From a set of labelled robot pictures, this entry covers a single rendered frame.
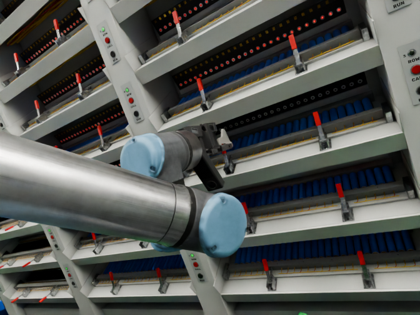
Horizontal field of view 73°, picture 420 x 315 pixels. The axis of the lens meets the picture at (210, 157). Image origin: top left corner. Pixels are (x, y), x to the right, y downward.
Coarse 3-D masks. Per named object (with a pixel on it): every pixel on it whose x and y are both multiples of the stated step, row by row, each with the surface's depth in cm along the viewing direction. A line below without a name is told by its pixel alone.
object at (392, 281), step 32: (256, 256) 97; (288, 256) 90; (320, 256) 85; (352, 256) 79; (384, 256) 75; (416, 256) 71; (224, 288) 95; (256, 288) 89; (288, 288) 83; (320, 288) 79; (352, 288) 75; (384, 288) 71; (416, 288) 68
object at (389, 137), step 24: (336, 96) 78; (384, 96) 73; (264, 120) 88; (384, 120) 66; (288, 144) 78; (312, 144) 72; (336, 144) 68; (360, 144) 64; (384, 144) 63; (240, 168) 81; (264, 168) 75; (288, 168) 73; (312, 168) 71
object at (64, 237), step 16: (0, 0) 128; (0, 16) 126; (0, 48) 123; (16, 48) 129; (0, 64) 121; (16, 64) 127; (16, 96) 123; (32, 96) 129; (0, 112) 118; (16, 112) 121; (0, 128) 121; (48, 144) 130; (48, 240) 128; (64, 240) 125; (64, 256) 126; (64, 272) 130; (80, 272) 127; (80, 288) 128; (80, 304) 131; (96, 304) 130
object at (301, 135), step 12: (336, 120) 71; (348, 120) 69; (360, 120) 69; (372, 120) 66; (300, 132) 75; (312, 132) 74; (252, 144) 83; (264, 144) 80; (276, 144) 79; (216, 156) 88; (228, 156) 86; (240, 156) 85
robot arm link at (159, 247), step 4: (180, 180) 53; (184, 184) 55; (152, 244) 53; (156, 244) 51; (160, 244) 51; (156, 248) 52; (160, 248) 51; (164, 248) 51; (168, 248) 51; (172, 248) 51; (176, 248) 51
